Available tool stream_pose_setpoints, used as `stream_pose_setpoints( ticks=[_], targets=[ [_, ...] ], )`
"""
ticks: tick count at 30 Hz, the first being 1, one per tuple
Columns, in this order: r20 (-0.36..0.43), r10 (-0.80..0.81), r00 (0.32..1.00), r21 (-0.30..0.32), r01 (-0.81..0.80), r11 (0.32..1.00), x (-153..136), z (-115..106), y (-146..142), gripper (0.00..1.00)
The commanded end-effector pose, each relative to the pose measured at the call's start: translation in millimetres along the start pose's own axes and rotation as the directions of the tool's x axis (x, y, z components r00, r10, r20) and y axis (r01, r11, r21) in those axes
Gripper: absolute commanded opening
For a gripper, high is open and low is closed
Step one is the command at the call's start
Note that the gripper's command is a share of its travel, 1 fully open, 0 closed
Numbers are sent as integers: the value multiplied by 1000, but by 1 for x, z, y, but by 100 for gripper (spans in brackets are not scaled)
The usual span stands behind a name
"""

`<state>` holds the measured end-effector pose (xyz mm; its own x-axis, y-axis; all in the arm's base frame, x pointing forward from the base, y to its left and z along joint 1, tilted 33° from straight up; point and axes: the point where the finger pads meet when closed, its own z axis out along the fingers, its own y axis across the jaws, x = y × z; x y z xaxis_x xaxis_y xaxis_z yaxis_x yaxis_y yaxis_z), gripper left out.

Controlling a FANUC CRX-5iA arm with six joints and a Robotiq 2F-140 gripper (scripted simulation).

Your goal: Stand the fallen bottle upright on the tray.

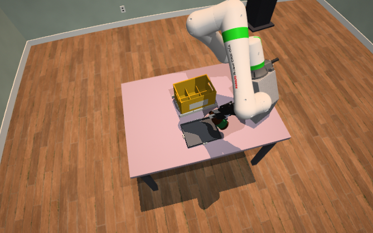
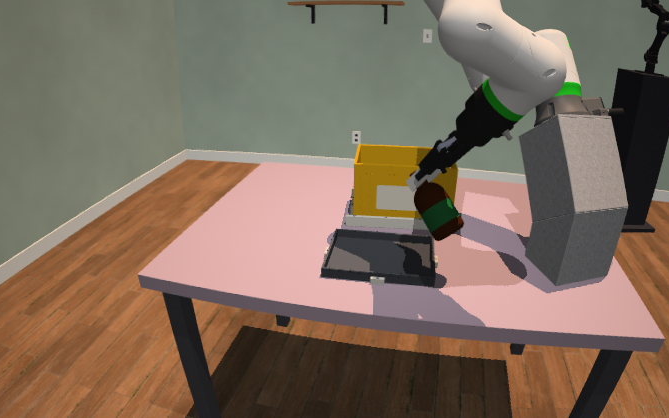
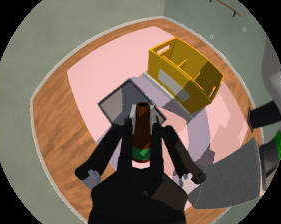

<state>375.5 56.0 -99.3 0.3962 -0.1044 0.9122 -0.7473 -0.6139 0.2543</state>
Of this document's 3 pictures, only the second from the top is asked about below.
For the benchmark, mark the yellow open crate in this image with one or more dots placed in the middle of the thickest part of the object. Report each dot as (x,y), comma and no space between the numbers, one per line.
(381,190)

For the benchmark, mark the brown bottle with green label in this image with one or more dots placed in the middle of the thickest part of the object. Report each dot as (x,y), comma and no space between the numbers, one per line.
(437,210)

